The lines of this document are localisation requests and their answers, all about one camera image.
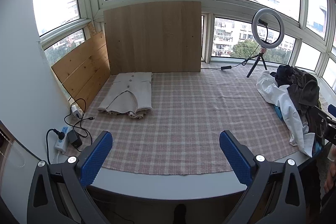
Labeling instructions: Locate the beige knitted cardigan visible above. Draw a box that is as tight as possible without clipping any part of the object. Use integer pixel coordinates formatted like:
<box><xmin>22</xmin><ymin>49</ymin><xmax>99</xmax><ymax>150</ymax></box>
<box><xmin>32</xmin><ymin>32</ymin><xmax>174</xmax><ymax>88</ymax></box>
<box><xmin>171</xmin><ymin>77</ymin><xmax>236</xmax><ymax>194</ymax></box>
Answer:
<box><xmin>98</xmin><ymin>72</ymin><xmax>153</xmax><ymax>119</ymax></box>

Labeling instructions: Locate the teal cloth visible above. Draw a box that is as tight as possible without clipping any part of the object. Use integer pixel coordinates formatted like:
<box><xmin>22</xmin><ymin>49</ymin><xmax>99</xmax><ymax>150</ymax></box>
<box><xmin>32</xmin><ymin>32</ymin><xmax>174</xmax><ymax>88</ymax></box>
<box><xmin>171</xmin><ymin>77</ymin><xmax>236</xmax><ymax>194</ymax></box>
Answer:
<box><xmin>273</xmin><ymin>105</ymin><xmax>286</xmax><ymax>120</ymax></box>

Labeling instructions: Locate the person's dark shoe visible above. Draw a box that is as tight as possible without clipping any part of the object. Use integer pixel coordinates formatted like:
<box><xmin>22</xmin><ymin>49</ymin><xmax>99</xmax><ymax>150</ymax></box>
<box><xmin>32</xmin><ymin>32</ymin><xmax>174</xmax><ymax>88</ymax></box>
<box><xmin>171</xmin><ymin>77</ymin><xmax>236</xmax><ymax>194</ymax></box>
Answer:
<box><xmin>173</xmin><ymin>204</ymin><xmax>187</xmax><ymax>224</ymax></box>

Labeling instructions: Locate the person's right hand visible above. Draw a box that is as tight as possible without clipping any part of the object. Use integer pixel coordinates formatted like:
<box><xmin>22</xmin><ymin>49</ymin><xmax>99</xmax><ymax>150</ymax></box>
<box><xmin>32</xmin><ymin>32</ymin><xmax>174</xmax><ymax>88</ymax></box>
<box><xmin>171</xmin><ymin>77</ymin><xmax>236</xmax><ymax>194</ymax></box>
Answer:
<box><xmin>324</xmin><ymin>147</ymin><xmax>336</xmax><ymax>194</ymax></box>

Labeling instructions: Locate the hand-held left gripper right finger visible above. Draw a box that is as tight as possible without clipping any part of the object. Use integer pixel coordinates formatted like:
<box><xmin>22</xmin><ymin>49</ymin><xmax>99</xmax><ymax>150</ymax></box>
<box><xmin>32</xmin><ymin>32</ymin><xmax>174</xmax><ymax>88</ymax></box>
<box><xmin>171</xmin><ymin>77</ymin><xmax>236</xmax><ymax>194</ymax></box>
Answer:
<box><xmin>219</xmin><ymin>130</ymin><xmax>306</xmax><ymax>224</ymax></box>

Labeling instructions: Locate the black plug with cable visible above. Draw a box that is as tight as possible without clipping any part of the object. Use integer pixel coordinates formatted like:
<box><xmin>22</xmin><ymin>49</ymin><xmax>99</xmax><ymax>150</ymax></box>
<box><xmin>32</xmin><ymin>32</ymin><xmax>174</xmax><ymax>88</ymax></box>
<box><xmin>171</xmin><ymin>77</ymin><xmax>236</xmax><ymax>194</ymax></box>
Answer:
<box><xmin>46</xmin><ymin>129</ymin><xmax>66</xmax><ymax>164</ymax></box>

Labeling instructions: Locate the pink plaid table cloth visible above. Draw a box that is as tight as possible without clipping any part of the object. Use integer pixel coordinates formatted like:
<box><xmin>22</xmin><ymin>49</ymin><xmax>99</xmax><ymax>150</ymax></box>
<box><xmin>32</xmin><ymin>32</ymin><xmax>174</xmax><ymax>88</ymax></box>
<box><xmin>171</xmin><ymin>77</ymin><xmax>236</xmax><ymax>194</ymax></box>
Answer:
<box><xmin>64</xmin><ymin>68</ymin><xmax>326</xmax><ymax>176</ymax></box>

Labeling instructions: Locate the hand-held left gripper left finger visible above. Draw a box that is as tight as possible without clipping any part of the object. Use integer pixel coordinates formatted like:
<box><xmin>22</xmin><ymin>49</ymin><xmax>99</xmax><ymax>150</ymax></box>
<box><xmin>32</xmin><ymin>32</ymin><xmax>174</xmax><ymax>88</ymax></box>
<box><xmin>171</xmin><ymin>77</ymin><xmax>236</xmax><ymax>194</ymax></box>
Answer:
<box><xmin>27</xmin><ymin>131</ymin><xmax>113</xmax><ymax>224</ymax></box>

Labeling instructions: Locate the black ring light cable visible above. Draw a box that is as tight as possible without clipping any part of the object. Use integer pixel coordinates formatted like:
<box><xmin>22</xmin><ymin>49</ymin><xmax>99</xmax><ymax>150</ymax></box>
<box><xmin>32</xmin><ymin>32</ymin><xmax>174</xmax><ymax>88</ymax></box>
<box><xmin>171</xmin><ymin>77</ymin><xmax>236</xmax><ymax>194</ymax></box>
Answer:
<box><xmin>202</xmin><ymin>56</ymin><xmax>256</xmax><ymax>70</ymax></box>

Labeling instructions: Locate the pine plank board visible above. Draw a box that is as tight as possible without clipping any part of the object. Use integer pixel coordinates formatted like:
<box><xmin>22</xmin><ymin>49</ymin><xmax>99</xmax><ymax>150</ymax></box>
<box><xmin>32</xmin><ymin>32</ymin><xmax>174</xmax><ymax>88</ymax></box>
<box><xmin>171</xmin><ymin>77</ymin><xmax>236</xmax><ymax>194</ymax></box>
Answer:
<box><xmin>51</xmin><ymin>31</ymin><xmax>111</xmax><ymax>111</ymax></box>

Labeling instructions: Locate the light wooden board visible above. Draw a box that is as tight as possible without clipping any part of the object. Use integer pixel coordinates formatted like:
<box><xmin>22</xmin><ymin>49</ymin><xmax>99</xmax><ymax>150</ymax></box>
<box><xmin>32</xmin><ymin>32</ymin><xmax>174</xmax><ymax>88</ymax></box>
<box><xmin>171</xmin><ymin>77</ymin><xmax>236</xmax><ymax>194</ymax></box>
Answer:
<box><xmin>103</xmin><ymin>1</ymin><xmax>202</xmax><ymax>75</ymax></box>

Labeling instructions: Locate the white ring light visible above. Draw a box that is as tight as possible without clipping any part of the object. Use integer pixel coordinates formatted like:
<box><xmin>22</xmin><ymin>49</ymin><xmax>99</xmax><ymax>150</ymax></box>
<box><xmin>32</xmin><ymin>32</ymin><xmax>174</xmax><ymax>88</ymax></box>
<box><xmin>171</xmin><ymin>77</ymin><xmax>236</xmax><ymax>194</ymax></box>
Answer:
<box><xmin>251</xmin><ymin>9</ymin><xmax>277</xmax><ymax>51</ymax></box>

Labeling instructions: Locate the white power strip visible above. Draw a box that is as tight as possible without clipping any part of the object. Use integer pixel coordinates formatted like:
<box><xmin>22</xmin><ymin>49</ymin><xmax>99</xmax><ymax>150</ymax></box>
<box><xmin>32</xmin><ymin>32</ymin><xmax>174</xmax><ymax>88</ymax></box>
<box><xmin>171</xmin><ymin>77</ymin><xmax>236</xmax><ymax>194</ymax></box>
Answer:
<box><xmin>54</xmin><ymin>126</ymin><xmax>72</xmax><ymax>153</ymax></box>

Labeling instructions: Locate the black charging cable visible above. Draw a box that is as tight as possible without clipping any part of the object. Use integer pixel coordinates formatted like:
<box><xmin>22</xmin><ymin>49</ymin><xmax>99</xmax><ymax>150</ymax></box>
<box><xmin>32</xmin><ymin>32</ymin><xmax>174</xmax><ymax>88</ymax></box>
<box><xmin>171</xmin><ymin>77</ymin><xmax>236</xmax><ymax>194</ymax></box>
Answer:
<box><xmin>64</xmin><ymin>98</ymin><xmax>95</xmax><ymax>138</ymax></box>

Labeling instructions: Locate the white shirt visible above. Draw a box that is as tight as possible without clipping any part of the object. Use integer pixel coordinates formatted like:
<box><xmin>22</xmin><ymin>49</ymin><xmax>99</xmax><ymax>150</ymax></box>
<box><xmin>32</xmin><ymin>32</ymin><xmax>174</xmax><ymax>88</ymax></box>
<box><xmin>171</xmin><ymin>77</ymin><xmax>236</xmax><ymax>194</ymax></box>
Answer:
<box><xmin>256</xmin><ymin>70</ymin><xmax>315</xmax><ymax>157</ymax></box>

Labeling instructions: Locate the black power adapter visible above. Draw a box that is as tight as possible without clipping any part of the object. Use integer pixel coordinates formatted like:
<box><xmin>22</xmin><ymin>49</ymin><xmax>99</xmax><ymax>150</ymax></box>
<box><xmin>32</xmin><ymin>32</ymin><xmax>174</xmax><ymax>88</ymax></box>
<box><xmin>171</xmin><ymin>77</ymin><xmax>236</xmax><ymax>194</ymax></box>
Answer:
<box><xmin>67</xmin><ymin>130</ymin><xmax>83</xmax><ymax>149</ymax></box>

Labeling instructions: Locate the navy garment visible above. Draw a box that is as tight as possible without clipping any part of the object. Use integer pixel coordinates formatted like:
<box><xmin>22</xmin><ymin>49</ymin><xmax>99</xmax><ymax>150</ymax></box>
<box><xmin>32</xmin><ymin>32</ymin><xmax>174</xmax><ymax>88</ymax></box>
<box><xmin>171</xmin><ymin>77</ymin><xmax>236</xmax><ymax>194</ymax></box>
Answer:
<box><xmin>270</xmin><ymin>65</ymin><xmax>296</xmax><ymax>86</ymax></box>

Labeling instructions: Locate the black tripod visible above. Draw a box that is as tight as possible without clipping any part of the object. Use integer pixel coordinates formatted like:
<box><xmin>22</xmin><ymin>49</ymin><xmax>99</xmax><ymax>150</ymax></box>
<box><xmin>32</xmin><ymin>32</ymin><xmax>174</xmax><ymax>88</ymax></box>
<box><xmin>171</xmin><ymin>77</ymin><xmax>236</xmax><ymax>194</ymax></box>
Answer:
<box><xmin>247</xmin><ymin>48</ymin><xmax>268</xmax><ymax>79</ymax></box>

